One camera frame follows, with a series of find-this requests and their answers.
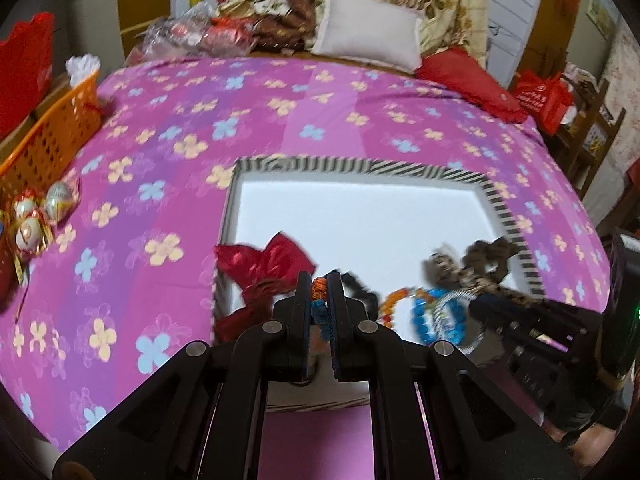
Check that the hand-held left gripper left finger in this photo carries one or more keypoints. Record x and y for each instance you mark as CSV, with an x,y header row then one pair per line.
x,y
302,310

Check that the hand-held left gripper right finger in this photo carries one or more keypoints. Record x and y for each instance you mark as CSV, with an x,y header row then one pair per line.
x,y
337,320

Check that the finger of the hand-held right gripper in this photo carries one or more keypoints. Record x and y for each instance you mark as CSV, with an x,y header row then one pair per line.
x,y
510,315

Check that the black scrunchie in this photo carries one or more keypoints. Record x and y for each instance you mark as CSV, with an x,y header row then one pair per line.
x,y
362,292

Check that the white striped bangle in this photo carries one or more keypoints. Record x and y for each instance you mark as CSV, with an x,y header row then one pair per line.
x,y
452,296

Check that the striped cardboard box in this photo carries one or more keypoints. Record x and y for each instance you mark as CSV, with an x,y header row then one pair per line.
x,y
350,220

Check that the person's right hand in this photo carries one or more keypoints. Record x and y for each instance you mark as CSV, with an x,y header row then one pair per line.
x,y
590,442

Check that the red fabric bow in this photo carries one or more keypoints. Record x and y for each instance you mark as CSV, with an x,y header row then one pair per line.
x,y
265,260

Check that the brown scrunchie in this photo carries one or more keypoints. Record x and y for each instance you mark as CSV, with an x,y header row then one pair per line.
x,y
480,250

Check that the leopard print bow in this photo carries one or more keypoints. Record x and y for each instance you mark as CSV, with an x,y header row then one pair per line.
x,y
442,270

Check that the wooden shelf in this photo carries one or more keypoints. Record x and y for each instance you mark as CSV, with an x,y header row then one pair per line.
x,y
595,130

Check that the pink floral bedsheet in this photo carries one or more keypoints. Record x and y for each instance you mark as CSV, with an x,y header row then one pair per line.
x,y
150,160

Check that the red shopping bag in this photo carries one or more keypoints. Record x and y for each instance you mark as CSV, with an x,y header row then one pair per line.
x,y
542,100

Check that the red pillow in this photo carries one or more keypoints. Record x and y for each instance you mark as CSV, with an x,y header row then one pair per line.
x,y
465,80

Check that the white round ornament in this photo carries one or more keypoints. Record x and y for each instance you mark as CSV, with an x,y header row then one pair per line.
x,y
62,200

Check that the red snack packet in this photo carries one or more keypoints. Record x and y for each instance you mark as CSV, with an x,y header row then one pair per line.
x,y
227,37

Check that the white pillow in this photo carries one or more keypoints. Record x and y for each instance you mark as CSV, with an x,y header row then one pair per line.
x,y
370,30

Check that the brown cloth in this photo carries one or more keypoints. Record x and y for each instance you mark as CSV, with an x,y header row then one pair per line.
x,y
285,15

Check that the small round ornament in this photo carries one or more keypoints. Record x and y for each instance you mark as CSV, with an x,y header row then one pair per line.
x,y
25,207

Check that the clear plastic bag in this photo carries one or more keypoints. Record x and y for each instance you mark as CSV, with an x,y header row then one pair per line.
x,y
170,32

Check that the orange plastic basket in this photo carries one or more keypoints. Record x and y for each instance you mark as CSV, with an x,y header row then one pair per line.
x,y
45,135

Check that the white crumpled plastic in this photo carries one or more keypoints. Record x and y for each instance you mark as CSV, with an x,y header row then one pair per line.
x,y
82,67

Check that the red scalloped bag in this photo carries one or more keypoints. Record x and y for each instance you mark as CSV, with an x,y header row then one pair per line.
x,y
25,65

